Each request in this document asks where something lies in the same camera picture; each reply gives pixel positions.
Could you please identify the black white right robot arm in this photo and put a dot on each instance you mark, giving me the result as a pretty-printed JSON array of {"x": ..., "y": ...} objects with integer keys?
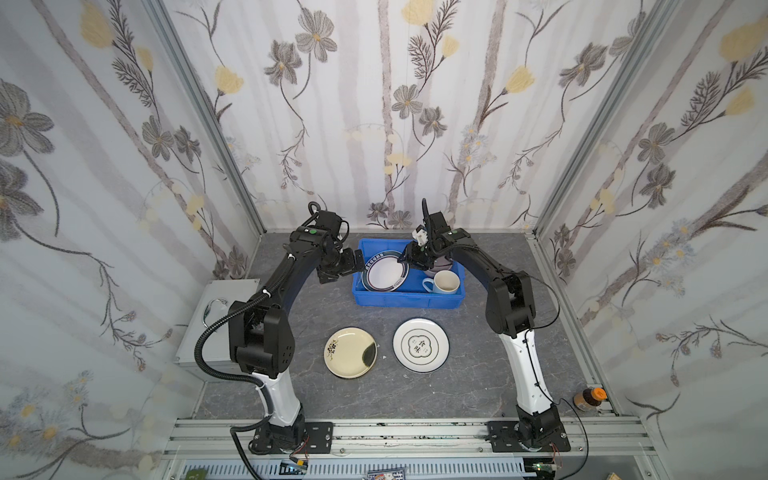
[{"x": 510, "y": 313}]

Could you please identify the orange capped brown bottle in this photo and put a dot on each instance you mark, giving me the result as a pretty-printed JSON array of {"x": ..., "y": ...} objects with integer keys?
[{"x": 590, "y": 398}]

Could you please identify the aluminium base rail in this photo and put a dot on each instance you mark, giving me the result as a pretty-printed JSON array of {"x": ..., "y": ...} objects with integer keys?
[{"x": 454, "y": 448}]

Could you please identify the cream ceramic mug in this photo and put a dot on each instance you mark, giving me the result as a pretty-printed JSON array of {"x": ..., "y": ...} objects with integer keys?
[{"x": 443, "y": 282}]

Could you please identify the blue plastic bin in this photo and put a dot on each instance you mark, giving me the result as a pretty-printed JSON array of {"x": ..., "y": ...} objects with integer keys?
[{"x": 411, "y": 294}]

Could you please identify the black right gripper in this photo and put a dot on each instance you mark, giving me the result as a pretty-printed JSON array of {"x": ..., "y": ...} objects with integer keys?
[{"x": 417, "y": 255}]

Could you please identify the white plate black pattern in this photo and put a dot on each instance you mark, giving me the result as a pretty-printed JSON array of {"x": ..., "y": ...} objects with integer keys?
[{"x": 421, "y": 345}]

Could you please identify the yellow floral plate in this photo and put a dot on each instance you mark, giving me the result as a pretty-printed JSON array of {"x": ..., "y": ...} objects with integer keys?
[{"x": 350, "y": 353}]

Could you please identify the green rimmed white plate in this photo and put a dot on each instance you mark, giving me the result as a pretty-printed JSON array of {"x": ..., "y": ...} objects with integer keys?
[{"x": 383, "y": 272}]

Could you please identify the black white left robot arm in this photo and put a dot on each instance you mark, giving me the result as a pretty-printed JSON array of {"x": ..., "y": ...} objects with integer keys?
[{"x": 261, "y": 340}]

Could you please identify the lilac ceramic bowl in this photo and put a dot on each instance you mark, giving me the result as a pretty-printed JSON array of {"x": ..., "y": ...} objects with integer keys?
[{"x": 440, "y": 264}]

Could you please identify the grey metal case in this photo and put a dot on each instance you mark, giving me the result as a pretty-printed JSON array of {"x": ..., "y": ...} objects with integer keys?
[{"x": 215, "y": 301}]

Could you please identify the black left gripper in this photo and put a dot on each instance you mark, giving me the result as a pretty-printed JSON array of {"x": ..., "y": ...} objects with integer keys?
[{"x": 349, "y": 262}]

